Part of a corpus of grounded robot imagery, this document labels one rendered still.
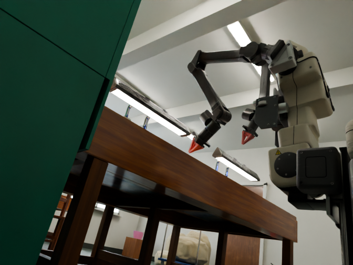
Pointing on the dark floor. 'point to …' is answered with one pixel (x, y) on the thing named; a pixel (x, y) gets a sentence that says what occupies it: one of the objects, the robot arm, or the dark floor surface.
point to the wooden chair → (58, 224)
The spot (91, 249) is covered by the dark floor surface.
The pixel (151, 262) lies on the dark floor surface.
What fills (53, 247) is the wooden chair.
